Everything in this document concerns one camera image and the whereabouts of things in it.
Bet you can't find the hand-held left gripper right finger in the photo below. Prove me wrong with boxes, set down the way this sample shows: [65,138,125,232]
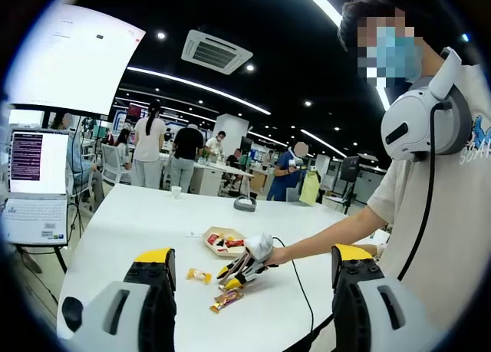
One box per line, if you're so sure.
[330,243,440,352]

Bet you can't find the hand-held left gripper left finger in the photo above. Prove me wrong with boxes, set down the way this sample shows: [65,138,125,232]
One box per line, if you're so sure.
[76,247,178,352]

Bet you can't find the pink food tongs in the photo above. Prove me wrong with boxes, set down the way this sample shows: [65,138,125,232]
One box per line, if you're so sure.
[221,251,256,288]

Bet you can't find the beige hexagonal container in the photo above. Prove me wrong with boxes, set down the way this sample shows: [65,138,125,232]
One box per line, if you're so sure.
[202,225,249,258]

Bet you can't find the person's right hand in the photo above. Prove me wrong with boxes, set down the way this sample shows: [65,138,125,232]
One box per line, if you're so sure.
[267,246,295,268]

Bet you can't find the yellow cloth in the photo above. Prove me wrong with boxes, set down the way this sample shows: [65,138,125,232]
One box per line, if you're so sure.
[298,170,321,206]

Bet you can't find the white office desk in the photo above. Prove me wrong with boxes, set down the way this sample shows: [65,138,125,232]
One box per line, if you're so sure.
[160,162,255,196]

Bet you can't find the black laptop stand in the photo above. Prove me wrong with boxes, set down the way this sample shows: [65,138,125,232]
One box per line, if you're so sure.
[13,244,69,275]

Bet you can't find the operator in white shirt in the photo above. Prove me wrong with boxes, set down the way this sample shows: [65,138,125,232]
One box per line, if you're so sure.
[367,62,491,330]

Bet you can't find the black screen on tripod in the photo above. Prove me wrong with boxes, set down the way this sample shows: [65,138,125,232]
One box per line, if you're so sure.
[341,156,361,183]

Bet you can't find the white laptop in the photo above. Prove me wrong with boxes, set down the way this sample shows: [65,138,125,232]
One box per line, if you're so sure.
[1,128,71,248]

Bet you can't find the white office chair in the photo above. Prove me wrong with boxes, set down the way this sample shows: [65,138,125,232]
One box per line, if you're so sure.
[100,143,127,185]

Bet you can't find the white worn headset device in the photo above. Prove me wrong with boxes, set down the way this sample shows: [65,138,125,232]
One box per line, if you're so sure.
[380,47,473,162]

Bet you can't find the ceiling air conditioner vent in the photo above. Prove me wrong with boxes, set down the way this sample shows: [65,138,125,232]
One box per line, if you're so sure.
[180,28,254,76]

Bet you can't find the person's head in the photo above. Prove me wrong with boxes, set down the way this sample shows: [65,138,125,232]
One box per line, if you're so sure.
[337,0,442,90]

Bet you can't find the large display screen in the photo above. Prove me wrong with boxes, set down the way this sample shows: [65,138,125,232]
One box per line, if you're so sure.
[6,2,147,117]

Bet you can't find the grey headset strap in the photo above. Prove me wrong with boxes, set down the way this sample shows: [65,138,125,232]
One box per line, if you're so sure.
[233,195,258,212]

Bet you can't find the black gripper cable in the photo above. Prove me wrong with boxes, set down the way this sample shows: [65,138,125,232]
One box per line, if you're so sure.
[271,235,315,332]

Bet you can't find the black device cable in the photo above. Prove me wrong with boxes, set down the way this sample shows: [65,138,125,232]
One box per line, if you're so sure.
[397,100,454,282]

